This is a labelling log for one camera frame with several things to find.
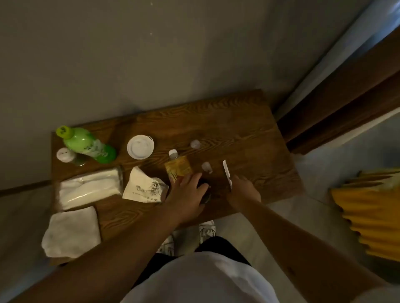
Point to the person's right hand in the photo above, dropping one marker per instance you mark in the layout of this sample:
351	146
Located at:
243	192

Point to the person's left hand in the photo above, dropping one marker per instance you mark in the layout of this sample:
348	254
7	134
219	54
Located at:
184	199

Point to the black plastic bowl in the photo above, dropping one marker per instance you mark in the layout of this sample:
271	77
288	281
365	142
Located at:
206	197

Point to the white paper straw wrapper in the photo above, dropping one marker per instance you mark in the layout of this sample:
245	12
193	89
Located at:
226	170

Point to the yellow sauce packet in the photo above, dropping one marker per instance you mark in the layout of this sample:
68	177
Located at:
179	167

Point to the small white tissue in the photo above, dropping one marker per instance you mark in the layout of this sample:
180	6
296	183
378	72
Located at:
195	144
207	167

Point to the printed paper cup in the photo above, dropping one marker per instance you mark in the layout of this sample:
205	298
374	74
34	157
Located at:
143	187

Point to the white round plastic lid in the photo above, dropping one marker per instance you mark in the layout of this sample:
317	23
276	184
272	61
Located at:
140	147

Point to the clear plastic tissue pack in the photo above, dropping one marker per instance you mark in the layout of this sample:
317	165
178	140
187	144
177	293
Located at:
87	187

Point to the green drink bottle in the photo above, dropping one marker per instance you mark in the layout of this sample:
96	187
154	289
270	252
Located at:
87	145

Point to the white wiping cloth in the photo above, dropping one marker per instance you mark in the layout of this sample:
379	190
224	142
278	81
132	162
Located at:
72	232

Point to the white-capped clear shaker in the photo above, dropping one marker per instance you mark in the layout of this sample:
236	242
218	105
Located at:
65	154

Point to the person's left forearm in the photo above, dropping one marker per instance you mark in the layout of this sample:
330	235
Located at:
118	256

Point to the person's right forearm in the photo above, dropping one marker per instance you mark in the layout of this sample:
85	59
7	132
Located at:
297	249

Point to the person's right white shoe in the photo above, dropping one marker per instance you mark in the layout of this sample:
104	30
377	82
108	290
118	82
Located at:
207	231

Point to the person's white shoe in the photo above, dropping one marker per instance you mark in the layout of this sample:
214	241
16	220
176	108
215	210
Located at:
207	231
167	246

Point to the person's left white shoe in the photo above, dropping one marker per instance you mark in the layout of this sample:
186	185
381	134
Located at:
167	246

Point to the person's black shorts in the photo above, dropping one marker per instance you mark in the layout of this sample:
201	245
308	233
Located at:
218	246

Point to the person's white shirt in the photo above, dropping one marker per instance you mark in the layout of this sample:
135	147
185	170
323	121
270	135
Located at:
203	281

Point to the brown wooden table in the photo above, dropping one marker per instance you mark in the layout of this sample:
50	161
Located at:
234	131

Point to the brown curtain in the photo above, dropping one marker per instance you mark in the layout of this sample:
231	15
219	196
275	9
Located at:
343	103

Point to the brown wooden baseboard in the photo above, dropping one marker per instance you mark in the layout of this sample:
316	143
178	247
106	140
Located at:
25	188

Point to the white sheer curtain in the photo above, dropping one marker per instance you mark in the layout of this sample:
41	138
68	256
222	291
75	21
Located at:
350	46

